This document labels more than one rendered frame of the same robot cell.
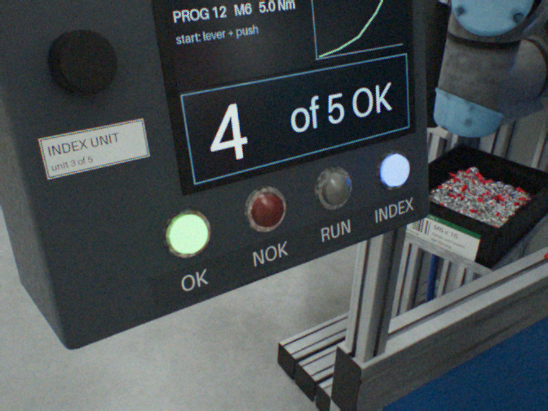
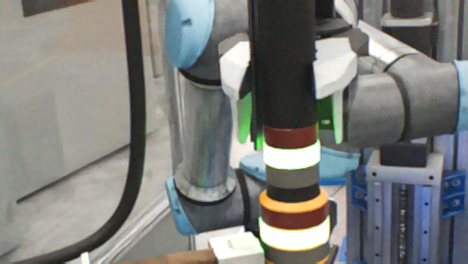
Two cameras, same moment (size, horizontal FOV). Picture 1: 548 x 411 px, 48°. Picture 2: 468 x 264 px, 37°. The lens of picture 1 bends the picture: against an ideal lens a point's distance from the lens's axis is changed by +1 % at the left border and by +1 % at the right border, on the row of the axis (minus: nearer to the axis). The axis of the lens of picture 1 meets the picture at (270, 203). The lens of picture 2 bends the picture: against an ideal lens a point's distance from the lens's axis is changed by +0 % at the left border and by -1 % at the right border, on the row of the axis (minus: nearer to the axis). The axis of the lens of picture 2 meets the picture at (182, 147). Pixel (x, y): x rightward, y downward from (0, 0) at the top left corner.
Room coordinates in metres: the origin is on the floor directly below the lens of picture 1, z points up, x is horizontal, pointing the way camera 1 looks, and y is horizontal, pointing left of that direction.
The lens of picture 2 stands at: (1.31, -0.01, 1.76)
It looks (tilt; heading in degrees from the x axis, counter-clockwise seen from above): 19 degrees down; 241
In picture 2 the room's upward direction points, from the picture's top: 5 degrees counter-clockwise
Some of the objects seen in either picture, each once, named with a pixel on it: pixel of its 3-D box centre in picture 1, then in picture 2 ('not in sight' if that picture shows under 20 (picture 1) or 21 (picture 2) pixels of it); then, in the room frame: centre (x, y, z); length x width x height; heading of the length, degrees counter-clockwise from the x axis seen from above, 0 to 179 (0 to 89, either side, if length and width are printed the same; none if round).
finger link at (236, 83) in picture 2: not in sight; (243, 100); (1.07, -0.37, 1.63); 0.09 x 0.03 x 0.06; 35
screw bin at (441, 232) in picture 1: (472, 201); not in sight; (0.80, -0.31, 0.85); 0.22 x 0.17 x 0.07; 139
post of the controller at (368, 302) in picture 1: (376, 271); not in sight; (0.46, -0.10, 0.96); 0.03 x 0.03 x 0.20; 35
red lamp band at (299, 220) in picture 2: not in sight; (293, 206); (1.06, -0.33, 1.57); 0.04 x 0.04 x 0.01
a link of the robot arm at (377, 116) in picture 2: not in sight; (336, 117); (0.84, -0.53, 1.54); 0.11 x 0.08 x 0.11; 161
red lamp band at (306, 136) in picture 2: not in sight; (290, 129); (1.06, -0.33, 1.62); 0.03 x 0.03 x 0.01
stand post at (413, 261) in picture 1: (408, 251); not in sight; (1.23, -0.34, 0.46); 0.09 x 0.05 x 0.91; 35
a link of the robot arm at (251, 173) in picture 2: not in sight; (267, 190); (0.55, -1.05, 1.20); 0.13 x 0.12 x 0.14; 161
